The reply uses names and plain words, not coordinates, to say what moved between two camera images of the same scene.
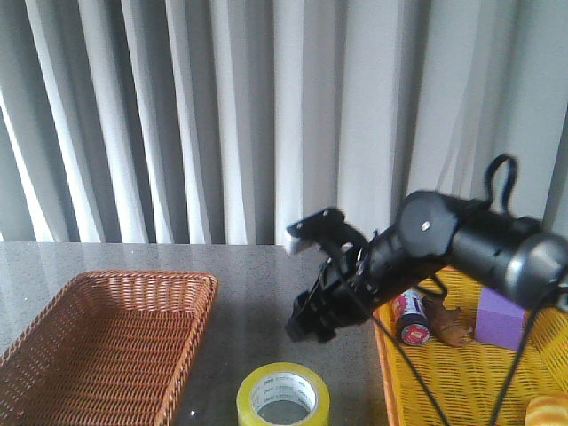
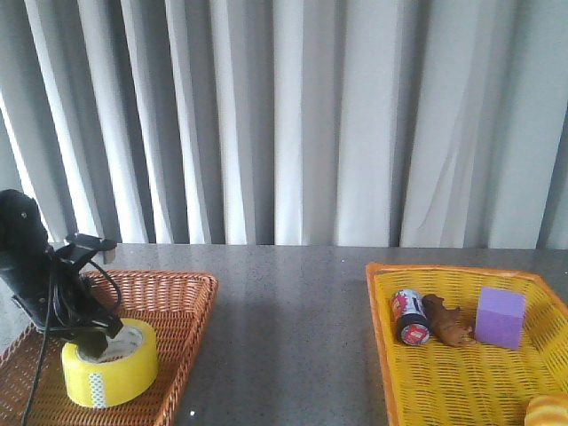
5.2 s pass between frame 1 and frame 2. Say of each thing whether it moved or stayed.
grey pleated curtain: stayed
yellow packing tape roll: moved
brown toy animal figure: stayed
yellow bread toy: stayed
